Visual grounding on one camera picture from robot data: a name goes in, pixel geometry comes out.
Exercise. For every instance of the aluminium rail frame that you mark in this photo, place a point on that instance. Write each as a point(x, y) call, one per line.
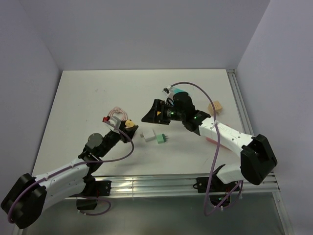
point(152, 191)

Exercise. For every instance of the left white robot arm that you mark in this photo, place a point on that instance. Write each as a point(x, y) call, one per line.
point(31, 195)

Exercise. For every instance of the white charger adapter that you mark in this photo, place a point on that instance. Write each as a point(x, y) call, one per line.
point(148, 135)

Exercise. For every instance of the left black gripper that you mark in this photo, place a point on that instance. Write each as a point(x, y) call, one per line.
point(130, 130)

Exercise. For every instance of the beige cube socket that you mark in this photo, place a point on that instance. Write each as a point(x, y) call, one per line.
point(215, 107)

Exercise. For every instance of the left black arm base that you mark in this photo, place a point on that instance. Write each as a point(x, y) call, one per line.
point(93, 190)

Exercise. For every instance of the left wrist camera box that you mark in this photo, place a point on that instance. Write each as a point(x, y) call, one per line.
point(113, 123)

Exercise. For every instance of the green plug adapter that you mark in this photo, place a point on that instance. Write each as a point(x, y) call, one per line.
point(161, 138)

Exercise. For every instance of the teal triangular power strip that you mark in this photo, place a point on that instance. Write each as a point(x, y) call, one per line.
point(176, 91)

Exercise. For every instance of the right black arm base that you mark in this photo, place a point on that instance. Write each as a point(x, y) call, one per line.
point(216, 186)

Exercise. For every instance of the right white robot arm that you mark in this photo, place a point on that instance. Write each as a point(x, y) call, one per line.
point(256, 157)

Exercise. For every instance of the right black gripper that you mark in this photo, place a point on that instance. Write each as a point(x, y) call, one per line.
point(152, 116)

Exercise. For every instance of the pink triangular power strip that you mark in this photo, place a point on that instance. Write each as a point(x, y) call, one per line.
point(214, 142)

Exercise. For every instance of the light yellow plug adapter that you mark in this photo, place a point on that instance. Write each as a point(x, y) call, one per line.
point(129, 124)

